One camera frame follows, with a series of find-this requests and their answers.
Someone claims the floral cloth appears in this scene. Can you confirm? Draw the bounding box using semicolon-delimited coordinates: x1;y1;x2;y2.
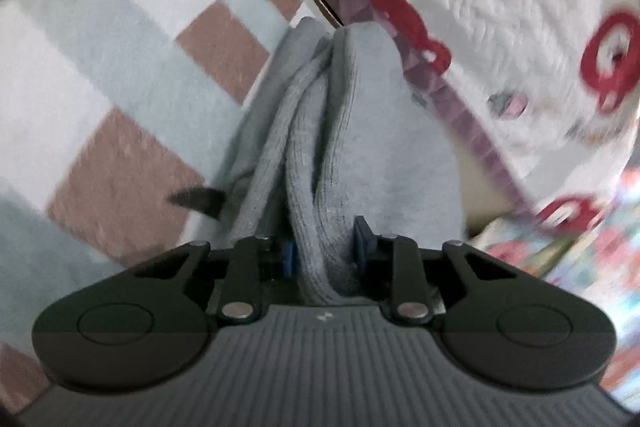
470;167;640;403

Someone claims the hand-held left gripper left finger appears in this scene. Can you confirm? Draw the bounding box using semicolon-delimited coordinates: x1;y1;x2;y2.
132;234;298;325

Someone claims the checkered dog-print rug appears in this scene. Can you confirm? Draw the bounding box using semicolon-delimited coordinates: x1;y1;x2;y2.
0;0;341;413

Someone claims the grey knit sweater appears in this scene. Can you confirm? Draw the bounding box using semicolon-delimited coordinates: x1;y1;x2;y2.
215;17;468;308

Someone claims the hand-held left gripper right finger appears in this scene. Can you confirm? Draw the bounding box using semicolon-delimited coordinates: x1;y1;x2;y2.
352;216;518;325

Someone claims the white bear-print quilt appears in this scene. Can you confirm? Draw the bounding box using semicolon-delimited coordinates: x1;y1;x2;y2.
250;0;640;228

